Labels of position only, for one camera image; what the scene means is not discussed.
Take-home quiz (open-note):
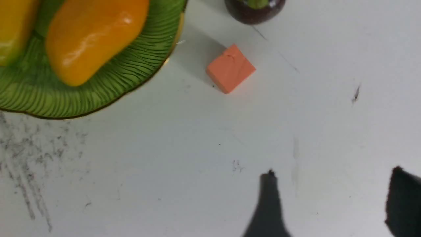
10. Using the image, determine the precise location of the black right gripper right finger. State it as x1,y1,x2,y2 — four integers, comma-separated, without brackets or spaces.
385,166,421,237

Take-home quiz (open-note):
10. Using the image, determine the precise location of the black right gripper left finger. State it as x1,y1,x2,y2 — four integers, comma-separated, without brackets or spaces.
243,169,291,237

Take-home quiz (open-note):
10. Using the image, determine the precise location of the orange foam cube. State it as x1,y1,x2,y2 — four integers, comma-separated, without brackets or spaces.
206,44,256,94

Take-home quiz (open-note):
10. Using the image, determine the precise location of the yellow banana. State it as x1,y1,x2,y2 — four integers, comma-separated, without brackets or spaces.
0,0,41,66

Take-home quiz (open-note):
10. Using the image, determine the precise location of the dark purple mangosteen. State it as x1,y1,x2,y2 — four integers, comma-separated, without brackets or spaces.
224,0,286,25

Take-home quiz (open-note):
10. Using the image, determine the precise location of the orange yellow mango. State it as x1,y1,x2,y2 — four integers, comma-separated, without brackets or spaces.
45,0,150,87

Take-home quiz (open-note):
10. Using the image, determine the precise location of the green glass leaf plate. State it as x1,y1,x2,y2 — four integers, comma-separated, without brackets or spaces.
0,0,188,120

